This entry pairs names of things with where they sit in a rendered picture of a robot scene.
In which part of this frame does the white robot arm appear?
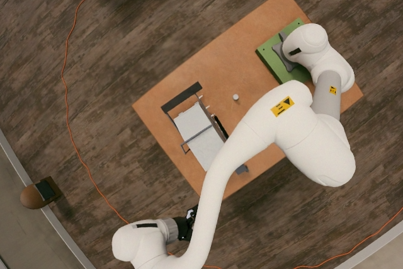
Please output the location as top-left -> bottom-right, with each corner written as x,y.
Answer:
112,23 -> 356,269

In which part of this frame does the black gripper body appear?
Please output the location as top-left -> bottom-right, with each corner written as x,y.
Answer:
172,216 -> 193,239

